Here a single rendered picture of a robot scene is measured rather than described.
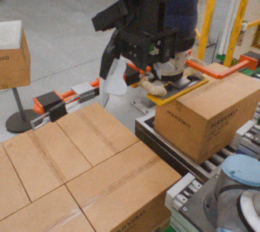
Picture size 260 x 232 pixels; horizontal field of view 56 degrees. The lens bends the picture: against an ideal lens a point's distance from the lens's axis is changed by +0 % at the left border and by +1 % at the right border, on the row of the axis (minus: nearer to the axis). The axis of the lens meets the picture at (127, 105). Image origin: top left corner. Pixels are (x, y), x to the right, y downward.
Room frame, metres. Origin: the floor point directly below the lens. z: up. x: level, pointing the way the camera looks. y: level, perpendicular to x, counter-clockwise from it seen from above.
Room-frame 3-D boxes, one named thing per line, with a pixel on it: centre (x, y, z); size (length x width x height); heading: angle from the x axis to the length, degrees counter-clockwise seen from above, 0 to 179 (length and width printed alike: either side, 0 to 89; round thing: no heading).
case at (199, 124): (1.34, -0.55, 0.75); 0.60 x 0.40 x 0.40; 127
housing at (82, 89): (0.79, 0.17, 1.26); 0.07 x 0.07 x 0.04; 38
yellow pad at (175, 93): (1.00, -0.25, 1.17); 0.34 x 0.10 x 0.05; 128
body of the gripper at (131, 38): (0.39, -0.02, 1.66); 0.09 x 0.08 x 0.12; 41
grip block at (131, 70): (0.92, 0.01, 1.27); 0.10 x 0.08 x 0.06; 38
